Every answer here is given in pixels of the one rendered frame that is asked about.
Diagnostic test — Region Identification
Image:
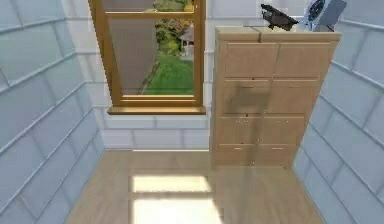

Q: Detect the light wooden chest of drawers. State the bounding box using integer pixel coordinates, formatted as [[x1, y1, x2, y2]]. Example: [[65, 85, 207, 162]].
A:
[[209, 25, 342, 170]]

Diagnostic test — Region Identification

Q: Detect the black angular object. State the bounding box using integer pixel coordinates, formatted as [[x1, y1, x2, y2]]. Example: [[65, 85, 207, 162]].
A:
[[260, 3, 300, 32]]

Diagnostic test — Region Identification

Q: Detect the wooden framed window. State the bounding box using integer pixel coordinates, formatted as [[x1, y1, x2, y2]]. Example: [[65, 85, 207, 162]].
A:
[[87, 0, 208, 116]]

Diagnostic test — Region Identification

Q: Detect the grey box with dark ring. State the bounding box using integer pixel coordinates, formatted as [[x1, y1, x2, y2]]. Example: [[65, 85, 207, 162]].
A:
[[301, 0, 348, 33]]

